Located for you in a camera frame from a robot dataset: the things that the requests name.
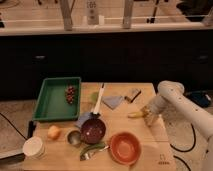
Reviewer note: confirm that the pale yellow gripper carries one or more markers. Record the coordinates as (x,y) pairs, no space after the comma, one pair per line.
(149,117)

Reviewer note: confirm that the yellow banana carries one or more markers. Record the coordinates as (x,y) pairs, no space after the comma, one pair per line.
(137,114)

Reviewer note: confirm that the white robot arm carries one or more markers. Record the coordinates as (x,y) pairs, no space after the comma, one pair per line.
(173,93)

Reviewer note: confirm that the red bowl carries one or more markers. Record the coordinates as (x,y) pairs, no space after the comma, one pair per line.
(124,148)

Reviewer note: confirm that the small brown box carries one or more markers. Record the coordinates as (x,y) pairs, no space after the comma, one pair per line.
(132,95)

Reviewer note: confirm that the blue cloth under pan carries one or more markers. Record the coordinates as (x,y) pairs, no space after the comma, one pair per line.
(82,118)

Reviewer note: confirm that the green pepper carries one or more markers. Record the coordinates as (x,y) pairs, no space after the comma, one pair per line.
(91,148)

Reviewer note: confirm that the small metal cup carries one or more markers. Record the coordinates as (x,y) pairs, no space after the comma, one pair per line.
(74,138)

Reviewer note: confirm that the red grape bunch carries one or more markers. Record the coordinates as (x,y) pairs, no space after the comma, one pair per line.
(69,94)

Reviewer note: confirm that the green plastic tray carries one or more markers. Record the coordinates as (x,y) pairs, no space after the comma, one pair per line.
(51,103)

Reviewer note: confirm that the orange fruit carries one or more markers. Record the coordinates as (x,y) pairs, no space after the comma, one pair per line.
(53,132)

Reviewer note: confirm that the white paper cup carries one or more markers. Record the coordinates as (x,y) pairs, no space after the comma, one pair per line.
(34,147)

